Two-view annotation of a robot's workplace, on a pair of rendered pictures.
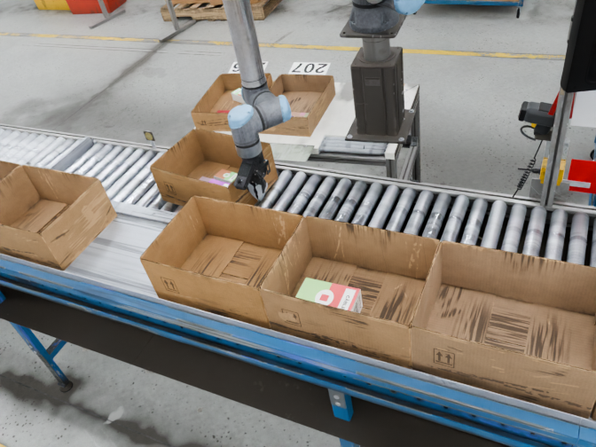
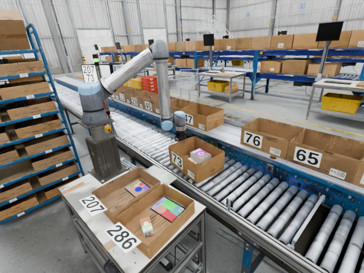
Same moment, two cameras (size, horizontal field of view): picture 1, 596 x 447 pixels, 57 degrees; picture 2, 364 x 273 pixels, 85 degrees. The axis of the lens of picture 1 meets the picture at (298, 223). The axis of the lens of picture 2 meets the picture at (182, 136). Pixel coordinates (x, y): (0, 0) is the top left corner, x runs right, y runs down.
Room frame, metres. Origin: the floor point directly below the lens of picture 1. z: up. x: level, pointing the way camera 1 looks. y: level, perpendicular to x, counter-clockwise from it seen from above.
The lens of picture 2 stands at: (3.23, 0.61, 1.72)
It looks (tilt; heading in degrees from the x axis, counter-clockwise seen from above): 26 degrees down; 197
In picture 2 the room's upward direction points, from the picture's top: 4 degrees counter-clockwise
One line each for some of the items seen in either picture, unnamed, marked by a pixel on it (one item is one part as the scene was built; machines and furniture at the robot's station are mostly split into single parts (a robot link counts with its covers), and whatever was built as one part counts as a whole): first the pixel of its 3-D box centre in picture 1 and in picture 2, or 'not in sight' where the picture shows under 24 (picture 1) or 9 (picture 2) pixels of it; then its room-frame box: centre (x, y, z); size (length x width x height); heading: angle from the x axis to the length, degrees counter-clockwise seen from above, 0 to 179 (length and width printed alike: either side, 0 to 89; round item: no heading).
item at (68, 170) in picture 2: not in sight; (56, 169); (1.72, -1.51, 0.39); 0.40 x 0.30 x 0.10; 148
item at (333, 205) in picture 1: (323, 222); (167, 147); (1.53, -0.09, 0.72); 0.52 x 0.05 x 0.05; 148
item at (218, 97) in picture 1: (234, 101); (157, 215); (2.46, 0.18, 0.80); 0.38 x 0.28 x 0.10; 156
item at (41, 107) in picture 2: not in sight; (31, 106); (1.72, -1.52, 1.19); 0.40 x 0.30 x 0.10; 148
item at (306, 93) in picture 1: (294, 103); (128, 192); (2.31, -0.10, 0.80); 0.38 x 0.28 x 0.10; 152
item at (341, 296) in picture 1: (326, 306); not in sight; (0.96, -0.03, 0.92); 0.16 x 0.11 x 0.07; 59
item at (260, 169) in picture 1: (254, 165); (181, 136); (1.67, 0.11, 0.94); 0.09 x 0.08 x 0.12; 148
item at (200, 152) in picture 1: (215, 172); (195, 157); (1.83, 0.28, 0.83); 0.39 x 0.29 x 0.17; 51
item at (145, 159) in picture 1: (121, 184); (251, 192); (2.05, 0.73, 0.72); 0.52 x 0.05 x 0.05; 148
